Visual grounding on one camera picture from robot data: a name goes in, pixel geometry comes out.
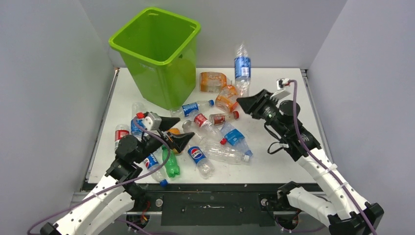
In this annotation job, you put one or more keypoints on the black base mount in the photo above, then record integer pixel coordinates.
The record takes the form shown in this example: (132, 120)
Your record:
(209, 205)

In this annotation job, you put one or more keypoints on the red label Nongfu bottle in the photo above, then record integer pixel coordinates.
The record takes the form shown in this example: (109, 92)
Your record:
(121, 130)

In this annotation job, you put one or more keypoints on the green plastic bin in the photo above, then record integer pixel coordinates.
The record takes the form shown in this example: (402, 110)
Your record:
(158, 48)

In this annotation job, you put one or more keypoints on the red cap tea bottle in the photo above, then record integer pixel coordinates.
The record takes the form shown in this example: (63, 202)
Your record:
(221, 118)

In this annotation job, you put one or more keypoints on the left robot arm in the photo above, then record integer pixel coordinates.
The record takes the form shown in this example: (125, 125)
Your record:
(117, 191)

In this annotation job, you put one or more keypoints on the small orange juice bottle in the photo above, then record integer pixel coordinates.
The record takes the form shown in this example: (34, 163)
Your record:
(174, 131)

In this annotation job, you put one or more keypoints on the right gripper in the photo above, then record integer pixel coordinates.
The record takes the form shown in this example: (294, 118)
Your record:
(252, 104)

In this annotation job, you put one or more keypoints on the green plastic bottle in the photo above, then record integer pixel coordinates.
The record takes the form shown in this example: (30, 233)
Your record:
(171, 166)

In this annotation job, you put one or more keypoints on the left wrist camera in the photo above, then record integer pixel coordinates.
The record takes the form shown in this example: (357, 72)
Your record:
(151, 121)

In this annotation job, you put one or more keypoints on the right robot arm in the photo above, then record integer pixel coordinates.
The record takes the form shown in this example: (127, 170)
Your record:
(345, 211)

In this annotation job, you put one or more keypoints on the large orange label bottle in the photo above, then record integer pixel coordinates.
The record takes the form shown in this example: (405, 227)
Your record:
(213, 82)

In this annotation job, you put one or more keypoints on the Pepsi bottle blue cap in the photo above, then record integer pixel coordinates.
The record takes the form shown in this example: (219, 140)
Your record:
(151, 163)

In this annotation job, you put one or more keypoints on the blue label clear bottle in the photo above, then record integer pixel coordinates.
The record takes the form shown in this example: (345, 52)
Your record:
(136, 124)

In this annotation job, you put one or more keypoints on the red label clear bottle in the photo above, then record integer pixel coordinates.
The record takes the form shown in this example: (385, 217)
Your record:
(209, 128)

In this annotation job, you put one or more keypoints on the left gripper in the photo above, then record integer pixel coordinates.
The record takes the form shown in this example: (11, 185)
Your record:
(179, 141)

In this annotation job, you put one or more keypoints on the small blue label bottle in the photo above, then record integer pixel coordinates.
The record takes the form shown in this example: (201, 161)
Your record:
(242, 70)

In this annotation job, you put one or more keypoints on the crushed orange label bottle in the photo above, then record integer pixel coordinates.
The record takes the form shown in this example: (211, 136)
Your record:
(226, 99)

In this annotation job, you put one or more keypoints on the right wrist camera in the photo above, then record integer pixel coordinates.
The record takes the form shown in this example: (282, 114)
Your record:
(281, 92)

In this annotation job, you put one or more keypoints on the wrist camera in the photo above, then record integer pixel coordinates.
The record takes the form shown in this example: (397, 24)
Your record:
(281, 92)
(151, 121)

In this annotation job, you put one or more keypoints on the Pepsi bottle blue label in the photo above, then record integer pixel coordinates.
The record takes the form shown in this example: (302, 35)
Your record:
(203, 164)

